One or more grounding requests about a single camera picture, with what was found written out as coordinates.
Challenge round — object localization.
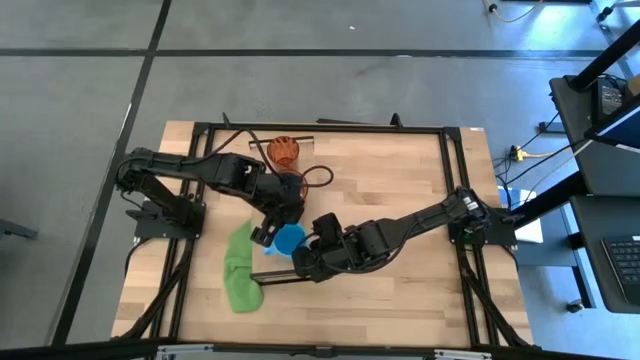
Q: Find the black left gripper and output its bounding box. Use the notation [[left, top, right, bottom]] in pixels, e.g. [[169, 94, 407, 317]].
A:
[[249, 172, 305, 247]]

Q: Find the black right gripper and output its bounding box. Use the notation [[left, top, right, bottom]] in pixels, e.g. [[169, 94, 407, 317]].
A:
[[292, 233, 362, 284]]

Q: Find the blue mug with handle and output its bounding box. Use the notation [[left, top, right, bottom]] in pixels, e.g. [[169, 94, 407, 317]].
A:
[[263, 223, 308, 258]]

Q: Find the orange mug with handle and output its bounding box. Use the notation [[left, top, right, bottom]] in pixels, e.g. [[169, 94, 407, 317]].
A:
[[278, 168, 311, 201]]

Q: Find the small orange ribbed cup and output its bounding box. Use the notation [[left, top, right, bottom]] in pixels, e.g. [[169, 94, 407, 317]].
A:
[[266, 135, 301, 170]]

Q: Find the green cloth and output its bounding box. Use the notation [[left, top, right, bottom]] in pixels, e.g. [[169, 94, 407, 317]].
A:
[[222, 218, 265, 315]]

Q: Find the black rig beam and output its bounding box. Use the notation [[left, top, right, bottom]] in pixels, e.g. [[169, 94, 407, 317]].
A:
[[0, 337, 640, 360]]

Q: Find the black desk support pole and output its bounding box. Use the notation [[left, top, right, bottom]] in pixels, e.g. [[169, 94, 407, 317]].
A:
[[510, 172, 587, 230]]

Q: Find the grey chair foot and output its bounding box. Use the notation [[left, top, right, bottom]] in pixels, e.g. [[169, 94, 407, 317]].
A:
[[0, 218, 39, 241]]

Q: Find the black desk with monitor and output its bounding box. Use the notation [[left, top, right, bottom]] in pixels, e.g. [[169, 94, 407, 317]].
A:
[[549, 74, 640, 197]]

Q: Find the black desk with keyboard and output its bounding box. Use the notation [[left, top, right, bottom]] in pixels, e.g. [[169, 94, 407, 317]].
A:
[[569, 193, 640, 315]]

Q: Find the black keyboard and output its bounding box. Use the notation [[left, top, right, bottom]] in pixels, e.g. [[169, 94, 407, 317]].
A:
[[601, 234, 640, 306]]

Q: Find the black electronic device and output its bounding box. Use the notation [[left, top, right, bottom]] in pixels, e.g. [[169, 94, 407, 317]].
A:
[[592, 74, 630, 124]]

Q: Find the black diagonal pole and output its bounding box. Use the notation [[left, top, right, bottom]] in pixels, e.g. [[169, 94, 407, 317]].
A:
[[569, 18, 640, 92]]

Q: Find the grey metal stand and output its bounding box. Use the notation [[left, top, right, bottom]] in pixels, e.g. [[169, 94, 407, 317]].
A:
[[592, 0, 640, 79]]

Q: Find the black aluminium table frame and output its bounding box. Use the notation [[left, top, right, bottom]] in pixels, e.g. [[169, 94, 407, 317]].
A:
[[112, 112, 536, 351]]

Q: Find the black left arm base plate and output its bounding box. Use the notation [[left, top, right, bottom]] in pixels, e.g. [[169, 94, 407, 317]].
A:
[[133, 198, 206, 240]]

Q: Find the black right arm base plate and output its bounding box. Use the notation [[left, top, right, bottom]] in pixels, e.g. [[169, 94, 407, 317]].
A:
[[446, 206, 518, 246]]

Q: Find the black power cable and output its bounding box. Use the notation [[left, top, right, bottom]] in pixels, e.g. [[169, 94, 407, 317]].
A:
[[492, 112, 594, 187]]

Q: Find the yellow cable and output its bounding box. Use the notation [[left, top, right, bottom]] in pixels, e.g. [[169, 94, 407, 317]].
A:
[[482, 0, 545, 24]]

